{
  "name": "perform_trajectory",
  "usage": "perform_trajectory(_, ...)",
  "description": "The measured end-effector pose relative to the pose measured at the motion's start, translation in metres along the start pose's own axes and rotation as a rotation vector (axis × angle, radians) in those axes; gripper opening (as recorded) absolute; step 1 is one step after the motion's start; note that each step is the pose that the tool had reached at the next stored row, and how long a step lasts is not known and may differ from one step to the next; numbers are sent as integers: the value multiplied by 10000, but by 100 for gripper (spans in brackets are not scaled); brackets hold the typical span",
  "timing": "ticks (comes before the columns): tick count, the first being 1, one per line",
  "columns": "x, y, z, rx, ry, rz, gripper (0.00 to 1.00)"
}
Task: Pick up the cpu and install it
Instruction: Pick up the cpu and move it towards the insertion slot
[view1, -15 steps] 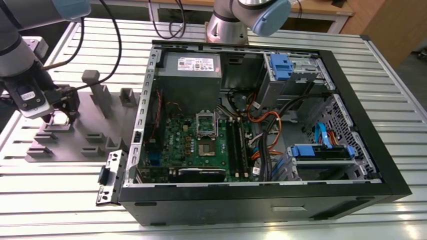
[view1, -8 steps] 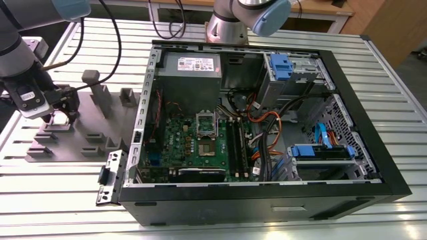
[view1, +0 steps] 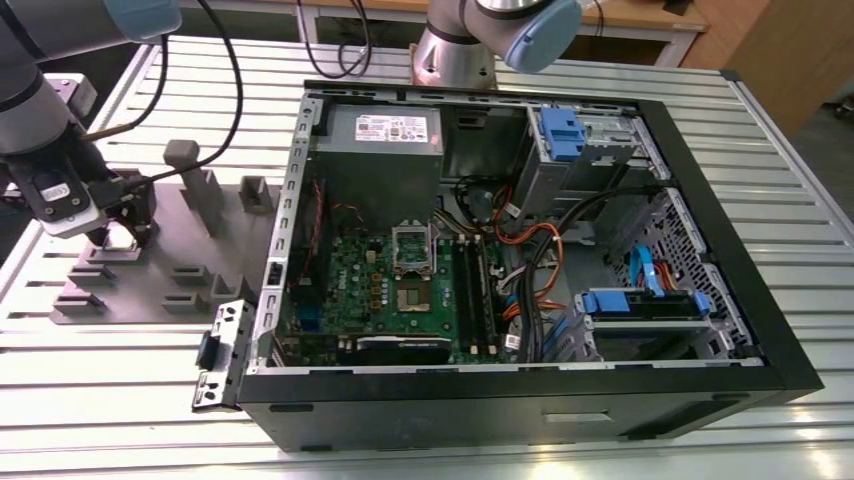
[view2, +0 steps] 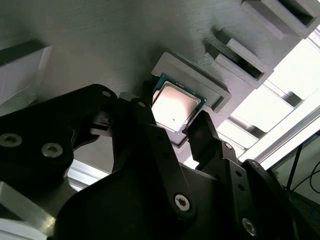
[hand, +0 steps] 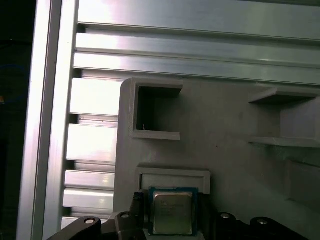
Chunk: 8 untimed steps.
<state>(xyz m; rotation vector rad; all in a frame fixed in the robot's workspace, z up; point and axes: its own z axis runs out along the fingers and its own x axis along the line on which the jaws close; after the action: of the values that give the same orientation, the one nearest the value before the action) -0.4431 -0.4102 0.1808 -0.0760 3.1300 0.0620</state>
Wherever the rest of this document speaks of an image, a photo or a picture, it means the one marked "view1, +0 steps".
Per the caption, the silver CPU chip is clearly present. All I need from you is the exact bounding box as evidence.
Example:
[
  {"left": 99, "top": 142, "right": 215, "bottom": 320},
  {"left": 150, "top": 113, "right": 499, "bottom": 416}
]
[{"left": 103, "top": 224, "right": 139, "bottom": 251}]

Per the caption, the CPU socket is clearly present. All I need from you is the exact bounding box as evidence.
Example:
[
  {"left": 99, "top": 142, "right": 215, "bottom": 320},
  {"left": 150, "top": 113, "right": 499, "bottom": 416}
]
[{"left": 393, "top": 278, "right": 441, "bottom": 315}]

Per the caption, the grey parts rack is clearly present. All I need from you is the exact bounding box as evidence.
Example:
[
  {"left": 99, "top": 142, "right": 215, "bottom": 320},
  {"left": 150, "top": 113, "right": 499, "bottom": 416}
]
[{"left": 50, "top": 139, "right": 286, "bottom": 326}]

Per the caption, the blue video connector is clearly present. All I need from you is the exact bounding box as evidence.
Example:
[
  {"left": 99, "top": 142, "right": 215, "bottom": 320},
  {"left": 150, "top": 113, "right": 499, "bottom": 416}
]
[{"left": 195, "top": 333, "right": 221, "bottom": 372}]

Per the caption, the green motherboard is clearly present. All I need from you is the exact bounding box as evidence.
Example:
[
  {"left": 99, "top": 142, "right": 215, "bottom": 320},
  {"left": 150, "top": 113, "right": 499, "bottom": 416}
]
[{"left": 279, "top": 214, "right": 509, "bottom": 366}]

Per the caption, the grey power supply unit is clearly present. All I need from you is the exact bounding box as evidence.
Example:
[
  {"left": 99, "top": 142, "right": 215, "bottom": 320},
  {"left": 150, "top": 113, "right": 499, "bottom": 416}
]
[{"left": 310, "top": 102, "right": 446, "bottom": 231}]

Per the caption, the metal socket cover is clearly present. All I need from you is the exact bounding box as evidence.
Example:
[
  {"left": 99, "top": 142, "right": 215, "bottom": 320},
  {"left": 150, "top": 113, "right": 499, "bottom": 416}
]
[{"left": 390, "top": 219, "right": 441, "bottom": 279}]

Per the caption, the black graphics card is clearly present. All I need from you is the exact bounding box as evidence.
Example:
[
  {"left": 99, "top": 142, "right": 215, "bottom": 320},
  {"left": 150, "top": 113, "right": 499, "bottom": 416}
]
[{"left": 337, "top": 332, "right": 455, "bottom": 366}]

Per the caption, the black RAM slot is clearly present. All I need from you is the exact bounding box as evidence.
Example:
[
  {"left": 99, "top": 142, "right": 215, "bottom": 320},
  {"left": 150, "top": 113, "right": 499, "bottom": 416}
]
[
  {"left": 455, "top": 237, "right": 483, "bottom": 357},
  {"left": 473, "top": 237, "right": 501, "bottom": 357}
]

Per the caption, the metal drive cage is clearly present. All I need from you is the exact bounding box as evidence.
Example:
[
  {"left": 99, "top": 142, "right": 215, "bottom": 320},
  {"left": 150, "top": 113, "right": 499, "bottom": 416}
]
[{"left": 517, "top": 104, "right": 669, "bottom": 216}]

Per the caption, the blue plastic drive latch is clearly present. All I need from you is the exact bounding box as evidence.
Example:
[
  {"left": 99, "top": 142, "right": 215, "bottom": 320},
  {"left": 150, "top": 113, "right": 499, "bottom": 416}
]
[{"left": 541, "top": 107, "right": 589, "bottom": 162}]

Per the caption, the black PC case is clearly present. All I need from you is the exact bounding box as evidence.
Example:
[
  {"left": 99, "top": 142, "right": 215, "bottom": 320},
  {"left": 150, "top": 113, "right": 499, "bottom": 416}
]
[{"left": 237, "top": 78, "right": 826, "bottom": 454}]

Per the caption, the hard disk in blue carrier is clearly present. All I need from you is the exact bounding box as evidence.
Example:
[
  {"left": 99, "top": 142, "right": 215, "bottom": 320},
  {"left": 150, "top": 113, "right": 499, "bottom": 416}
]
[{"left": 577, "top": 287, "right": 713, "bottom": 321}]

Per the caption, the metal disk bay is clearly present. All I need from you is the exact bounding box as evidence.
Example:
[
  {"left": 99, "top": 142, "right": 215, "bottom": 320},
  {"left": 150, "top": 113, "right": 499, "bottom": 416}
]
[{"left": 573, "top": 314, "right": 762, "bottom": 364}]

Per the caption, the wooden desk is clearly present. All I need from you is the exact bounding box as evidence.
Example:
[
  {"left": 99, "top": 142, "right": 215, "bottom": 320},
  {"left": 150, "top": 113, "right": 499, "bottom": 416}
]
[{"left": 597, "top": 0, "right": 710, "bottom": 69}]

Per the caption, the brown wooden cabinet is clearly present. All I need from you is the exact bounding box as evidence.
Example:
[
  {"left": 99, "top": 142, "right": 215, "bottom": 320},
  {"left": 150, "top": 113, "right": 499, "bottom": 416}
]
[{"left": 680, "top": 0, "right": 854, "bottom": 136}]

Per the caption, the black chair base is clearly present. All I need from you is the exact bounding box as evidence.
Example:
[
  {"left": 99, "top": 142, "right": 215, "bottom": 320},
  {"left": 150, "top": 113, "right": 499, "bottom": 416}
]
[{"left": 821, "top": 89, "right": 854, "bottom": 122}]

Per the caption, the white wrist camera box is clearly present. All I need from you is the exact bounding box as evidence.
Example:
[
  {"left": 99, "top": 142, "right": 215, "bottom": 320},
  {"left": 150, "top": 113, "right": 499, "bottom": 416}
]
[{"left": 26, "top": 169, "right": 103, "bottom": 239}]

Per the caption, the black cable gold plug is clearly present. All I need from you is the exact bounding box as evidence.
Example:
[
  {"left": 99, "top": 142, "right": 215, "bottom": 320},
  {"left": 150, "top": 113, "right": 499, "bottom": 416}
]
[{"left": 80, "top": 39, "right": 169, "bottom": 141}]

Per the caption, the thick black camera cable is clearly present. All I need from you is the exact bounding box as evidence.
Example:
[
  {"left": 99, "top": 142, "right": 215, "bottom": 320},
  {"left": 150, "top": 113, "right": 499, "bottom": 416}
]
[{"left": 86, "top": 0, "right": 245, "bottom": 206}]

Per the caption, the orange wire bundle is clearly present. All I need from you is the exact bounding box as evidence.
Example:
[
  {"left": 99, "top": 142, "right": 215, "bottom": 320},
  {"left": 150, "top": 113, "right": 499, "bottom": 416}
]
[{"left": 493, "top": 222, "right": 567, "bottom": 321}]

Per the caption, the black cable bundle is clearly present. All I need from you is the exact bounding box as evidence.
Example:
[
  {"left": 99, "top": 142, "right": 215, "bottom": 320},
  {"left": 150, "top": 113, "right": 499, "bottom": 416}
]
[{"left": 517, "top": 184, "right": 669, "bottom": 364}]

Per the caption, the blue flat wire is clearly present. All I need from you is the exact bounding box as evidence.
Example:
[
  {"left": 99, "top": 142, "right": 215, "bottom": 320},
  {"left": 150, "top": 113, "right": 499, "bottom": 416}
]
[
  {"left": 629, "top": 243, "right": 664, "bottom": 297},
  {"left": 541, "top": 319, "right": 570, "bottom": 360}
]

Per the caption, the red flat wire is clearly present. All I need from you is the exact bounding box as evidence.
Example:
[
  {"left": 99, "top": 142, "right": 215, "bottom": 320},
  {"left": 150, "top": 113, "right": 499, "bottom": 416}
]
[{"left": 656, "top": 260, "right": 681, "bottom": 297}]

